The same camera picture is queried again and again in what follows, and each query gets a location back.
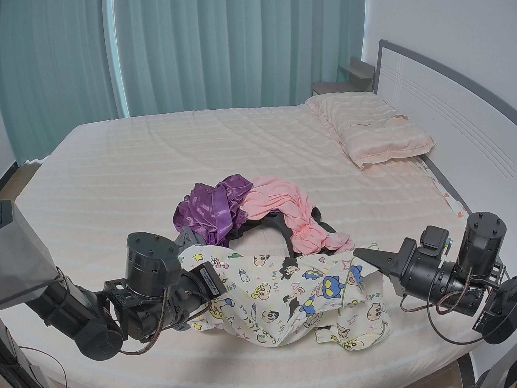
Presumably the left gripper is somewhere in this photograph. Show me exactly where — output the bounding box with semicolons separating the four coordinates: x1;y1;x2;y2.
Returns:
170;260;225;325

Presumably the blue-green curtain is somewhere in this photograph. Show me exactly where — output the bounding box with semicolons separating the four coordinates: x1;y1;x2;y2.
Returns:
0;0;122;165
115;0;366;117

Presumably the pink striped pillow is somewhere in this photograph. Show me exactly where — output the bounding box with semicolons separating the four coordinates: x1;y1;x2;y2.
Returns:
305;91;436;171

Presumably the purple satin garment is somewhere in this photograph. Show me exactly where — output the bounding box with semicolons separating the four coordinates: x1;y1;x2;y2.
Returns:
173;174;253;246

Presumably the bed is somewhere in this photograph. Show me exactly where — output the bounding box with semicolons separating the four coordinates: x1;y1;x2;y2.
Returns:
14;39;517;388

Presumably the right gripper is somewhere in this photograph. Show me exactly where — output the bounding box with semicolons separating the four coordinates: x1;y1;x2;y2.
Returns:
353;239;459;308

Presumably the black garment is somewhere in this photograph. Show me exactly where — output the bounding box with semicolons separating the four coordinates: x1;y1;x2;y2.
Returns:
224;206;338;258

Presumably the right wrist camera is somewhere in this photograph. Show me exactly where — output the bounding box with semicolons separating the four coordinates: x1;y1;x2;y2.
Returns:
419;226;452;258

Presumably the white printed pyjama top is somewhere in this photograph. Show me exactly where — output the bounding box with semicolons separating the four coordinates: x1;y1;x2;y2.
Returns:
178;244;392;351

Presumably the grey bedside table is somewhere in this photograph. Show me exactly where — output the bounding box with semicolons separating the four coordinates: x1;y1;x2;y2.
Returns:
313;57;376;96

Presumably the pink garment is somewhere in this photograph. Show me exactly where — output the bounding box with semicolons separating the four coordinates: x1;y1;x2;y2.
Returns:
240;175;352;255

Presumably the black cable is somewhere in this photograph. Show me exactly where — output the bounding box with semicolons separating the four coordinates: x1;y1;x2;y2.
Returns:
427;302;490;343

